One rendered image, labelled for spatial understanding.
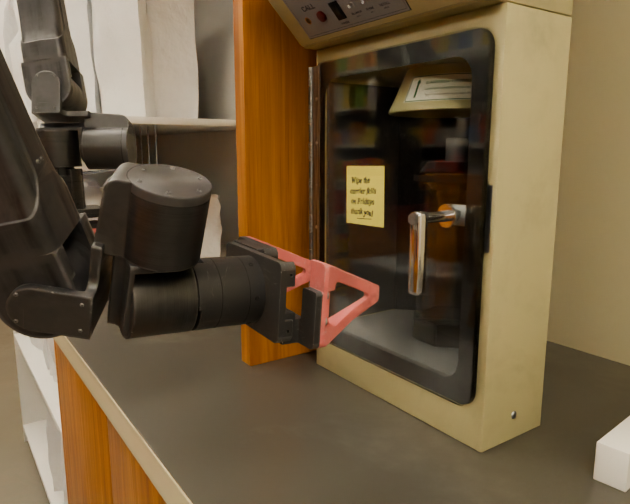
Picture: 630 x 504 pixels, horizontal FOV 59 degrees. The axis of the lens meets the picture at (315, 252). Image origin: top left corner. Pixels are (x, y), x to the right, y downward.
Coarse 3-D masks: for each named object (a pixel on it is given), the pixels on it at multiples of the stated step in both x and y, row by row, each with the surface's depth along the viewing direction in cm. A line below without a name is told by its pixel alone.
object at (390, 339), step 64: (320, 64) 77; (384, 64) 66; (448, 64) 58; (320, 128) 78; (384, 128) 67; (448, 128) 59; (320, 192) 80; (384, 192) 68; (448, 192) 60; (320, 256) 81; (384, 256) 70; (448, 256) 61; (384, 320) 71; (448, 320) 62; (448, 384) 63
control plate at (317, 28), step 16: (288, 0) 70; (304, 0) 68; (320, 0) 67; (336, 0) 65; (352, 0) 63; (368, 0) 62; (384, 0) 60; (400, 0) 59; (304, 16) 71; (352, 16) 65; (368, 16) 64; (384, 16) 62; (320, 32) 72
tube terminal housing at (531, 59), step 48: (528, 0) 55; (336, 48) 75; (528, 48) 56; (528, 96) 57; (528, 144) 58; (528, 192) 59; (528, 240) 61; (528, 288) 62; (480, 336) 60; (528, 336) 63; (384, 384) 74; (480, 384) 60; (528, 384) 65; (480, 432) 61
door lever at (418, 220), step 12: (444, 204) 60; (408, 216) 58; (420, 216) 57; (432, 216) 58; (444, 216) 59; (420, 228) 57; (420, 240) 57; (420, 252) 58; (420, 264) 58; (408, 276) 59; (420, 276) 58; (408, 288) 59; (420, 288) 58
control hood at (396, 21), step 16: (272, 0) 73; (416, 0) 57; (432, 0) 56; (448, 0) 55; (464, 0) 54; (480, 0) 53; (496, 0) 53; (288, 16) 73; (400, 16) 61; (416, 16) 60; (432, 16) 59; (304, 32) 74; (336, 32) 70; (352, 32) 68; (368, 32) 67; (320, 48) 77
